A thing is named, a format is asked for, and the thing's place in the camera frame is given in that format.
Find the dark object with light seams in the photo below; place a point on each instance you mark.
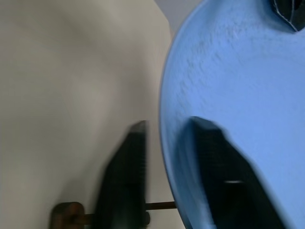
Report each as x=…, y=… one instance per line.
x=286, y=12

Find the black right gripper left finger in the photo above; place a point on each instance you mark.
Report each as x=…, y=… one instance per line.
x=124, y=181

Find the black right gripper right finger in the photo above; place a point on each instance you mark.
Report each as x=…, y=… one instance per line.
x=224, y=176

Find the blue plate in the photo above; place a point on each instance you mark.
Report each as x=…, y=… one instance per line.
x=238, y=83

